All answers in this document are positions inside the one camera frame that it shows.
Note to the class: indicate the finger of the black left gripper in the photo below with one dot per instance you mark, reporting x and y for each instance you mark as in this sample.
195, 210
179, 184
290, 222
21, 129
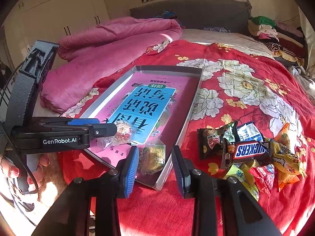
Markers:
101, 135

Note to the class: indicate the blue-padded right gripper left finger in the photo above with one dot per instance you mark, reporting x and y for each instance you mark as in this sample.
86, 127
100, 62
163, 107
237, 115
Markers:
70, 213

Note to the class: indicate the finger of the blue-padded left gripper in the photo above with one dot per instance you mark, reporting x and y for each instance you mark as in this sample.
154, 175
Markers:
83, 121

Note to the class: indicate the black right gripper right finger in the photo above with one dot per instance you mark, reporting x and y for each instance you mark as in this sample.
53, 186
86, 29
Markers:
241, 213

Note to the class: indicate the clear bag nut cookie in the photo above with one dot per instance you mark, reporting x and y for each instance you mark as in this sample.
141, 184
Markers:
123, 135

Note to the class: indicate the green label pastry packet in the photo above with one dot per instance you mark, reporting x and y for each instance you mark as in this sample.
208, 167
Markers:
241, 172

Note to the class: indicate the round green label cake packet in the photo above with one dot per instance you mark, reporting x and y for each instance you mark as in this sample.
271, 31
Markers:
152, 157

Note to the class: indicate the Snickers bar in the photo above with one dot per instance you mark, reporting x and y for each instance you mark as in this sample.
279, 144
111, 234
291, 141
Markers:
246, 151

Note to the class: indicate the green pea snack packet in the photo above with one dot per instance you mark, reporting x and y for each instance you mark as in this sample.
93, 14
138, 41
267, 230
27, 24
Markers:
211, 140

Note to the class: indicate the blue snack packet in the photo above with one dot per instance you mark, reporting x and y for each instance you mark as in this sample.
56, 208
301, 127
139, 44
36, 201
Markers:
249, 132

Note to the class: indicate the red candy packet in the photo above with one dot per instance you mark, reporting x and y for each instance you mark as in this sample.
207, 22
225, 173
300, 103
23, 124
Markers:
264, 178

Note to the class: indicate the yellow rice cracker packet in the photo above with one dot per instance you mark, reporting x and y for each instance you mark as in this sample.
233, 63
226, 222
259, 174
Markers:
284, 158

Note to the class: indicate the pink quilt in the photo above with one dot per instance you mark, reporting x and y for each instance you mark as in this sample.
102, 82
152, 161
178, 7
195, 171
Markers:
99, 52

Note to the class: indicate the grey tray with pink book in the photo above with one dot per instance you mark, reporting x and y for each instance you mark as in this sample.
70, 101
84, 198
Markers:
157, 101

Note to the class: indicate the white wardrobe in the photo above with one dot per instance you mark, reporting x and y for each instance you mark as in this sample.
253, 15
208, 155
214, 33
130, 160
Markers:
49, 20

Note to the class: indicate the white crumpled cloth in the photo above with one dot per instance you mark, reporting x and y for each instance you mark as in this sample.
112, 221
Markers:
306, 83

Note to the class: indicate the dark grey headboard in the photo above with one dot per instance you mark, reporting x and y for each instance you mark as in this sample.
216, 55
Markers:
197, 14

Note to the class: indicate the pile of folded clothes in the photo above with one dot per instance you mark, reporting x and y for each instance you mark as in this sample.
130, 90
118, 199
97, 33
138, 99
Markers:
286, 43

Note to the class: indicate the cream curtain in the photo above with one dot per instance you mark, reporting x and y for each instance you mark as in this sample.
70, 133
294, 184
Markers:
309, 34

